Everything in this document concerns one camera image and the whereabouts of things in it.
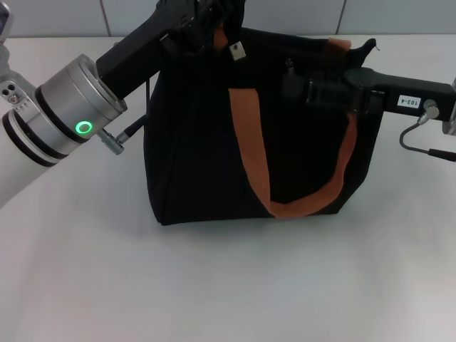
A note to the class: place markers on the silver zipper pull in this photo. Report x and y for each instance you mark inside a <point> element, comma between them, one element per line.
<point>289,66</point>

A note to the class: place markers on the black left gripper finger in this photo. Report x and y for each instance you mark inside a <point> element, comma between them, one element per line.
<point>206,18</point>
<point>233,18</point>

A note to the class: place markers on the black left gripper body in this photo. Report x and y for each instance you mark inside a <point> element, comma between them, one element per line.
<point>135,53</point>

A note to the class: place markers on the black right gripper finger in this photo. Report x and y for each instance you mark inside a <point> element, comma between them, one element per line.
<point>295,87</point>
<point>342,102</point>

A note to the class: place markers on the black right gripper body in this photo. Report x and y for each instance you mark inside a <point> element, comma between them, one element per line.
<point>438,94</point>

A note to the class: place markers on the silver square metal bag tag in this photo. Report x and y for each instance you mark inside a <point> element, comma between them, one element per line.
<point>237,51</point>

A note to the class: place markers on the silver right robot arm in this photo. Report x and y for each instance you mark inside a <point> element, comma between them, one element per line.
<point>450,124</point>

